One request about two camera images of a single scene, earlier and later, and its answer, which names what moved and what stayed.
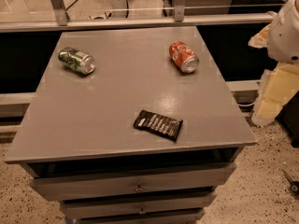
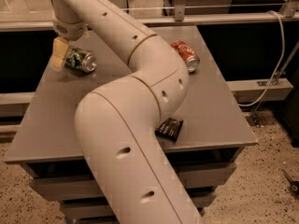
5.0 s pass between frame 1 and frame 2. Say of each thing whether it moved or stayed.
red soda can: stayed
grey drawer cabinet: stayed
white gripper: moved
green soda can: stayed
